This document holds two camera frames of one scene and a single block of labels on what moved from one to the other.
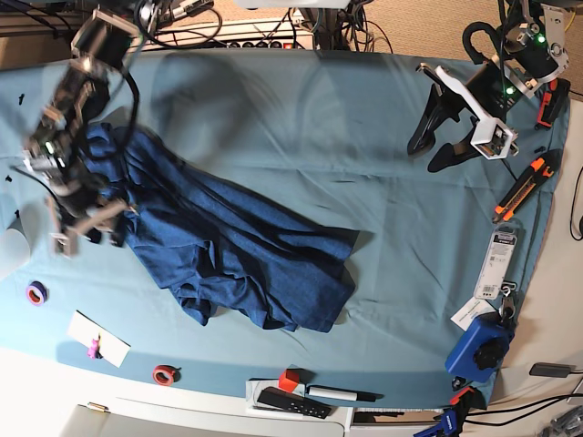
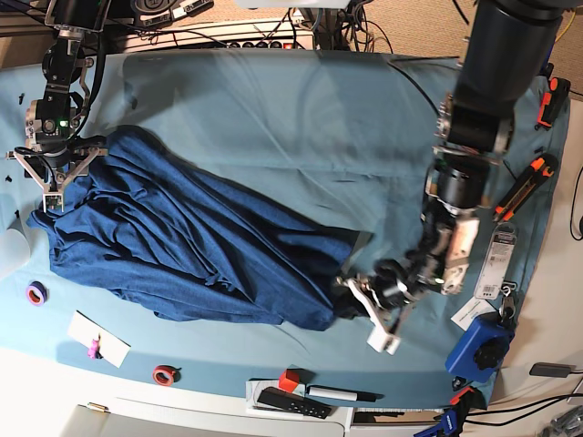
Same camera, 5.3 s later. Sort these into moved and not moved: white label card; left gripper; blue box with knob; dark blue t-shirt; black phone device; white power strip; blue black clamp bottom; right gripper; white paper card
Moved: right gripper; dark blue t-shirt; left gripper
Not moved: blue box with knob; black phone device; white paper card; blue black clamp bottom; white label card; white power strip
